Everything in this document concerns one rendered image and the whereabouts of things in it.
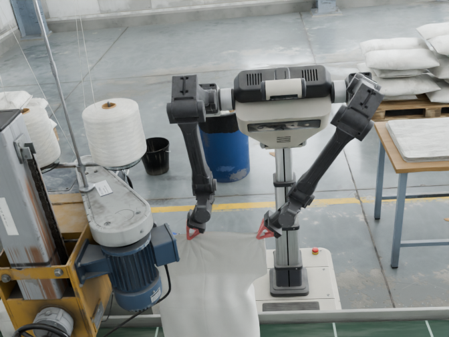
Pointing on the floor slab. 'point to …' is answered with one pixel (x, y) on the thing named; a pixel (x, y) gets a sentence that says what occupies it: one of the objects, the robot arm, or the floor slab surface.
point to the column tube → (27, 218)
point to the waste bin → (225, 148)
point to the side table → (385, 140)
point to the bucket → (156, 156)
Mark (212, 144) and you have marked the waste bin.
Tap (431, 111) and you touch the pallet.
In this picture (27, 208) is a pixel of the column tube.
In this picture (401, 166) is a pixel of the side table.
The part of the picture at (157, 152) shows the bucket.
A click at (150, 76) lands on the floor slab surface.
